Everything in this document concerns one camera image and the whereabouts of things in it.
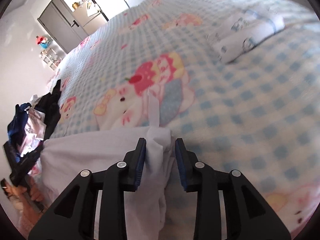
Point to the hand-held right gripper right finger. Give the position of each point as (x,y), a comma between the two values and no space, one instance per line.
(180,162)

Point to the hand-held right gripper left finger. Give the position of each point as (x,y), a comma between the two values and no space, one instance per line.
(142,162)

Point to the white shirt with navy trim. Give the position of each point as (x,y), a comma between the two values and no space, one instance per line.
(87,150)

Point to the person's left forearm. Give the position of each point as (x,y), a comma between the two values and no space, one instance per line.
(27,220)

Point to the person's left hand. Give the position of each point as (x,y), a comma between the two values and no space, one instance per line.
(36,197)

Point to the pale pink printed garment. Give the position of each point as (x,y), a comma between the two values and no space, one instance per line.
(33,130)

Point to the black garment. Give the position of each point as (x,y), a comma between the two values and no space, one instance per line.
(52,110)

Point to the blue checked printed blanket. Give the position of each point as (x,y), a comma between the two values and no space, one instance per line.
(237,105)

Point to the white shelf rack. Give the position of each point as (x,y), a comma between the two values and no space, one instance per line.
(51,58)

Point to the folded white printed garment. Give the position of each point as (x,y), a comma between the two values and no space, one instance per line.
(245,35)

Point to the grey wardrobe cabinet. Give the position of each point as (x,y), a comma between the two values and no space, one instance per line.
(60,22)

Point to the beige fridge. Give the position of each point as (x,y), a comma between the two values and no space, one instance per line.
(90,15)

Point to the red and blue wall doll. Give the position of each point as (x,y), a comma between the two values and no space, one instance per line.
(43,42)

